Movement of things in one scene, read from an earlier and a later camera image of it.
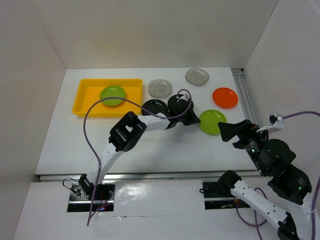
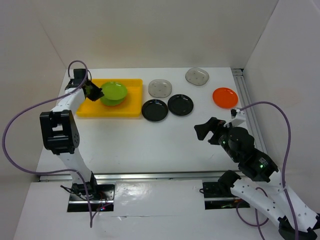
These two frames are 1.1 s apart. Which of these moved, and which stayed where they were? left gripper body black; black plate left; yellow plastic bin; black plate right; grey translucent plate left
Moved: left gripper body black
Stayed: yellow plastic bin; black plate left; black plate right; grey translucent plate left
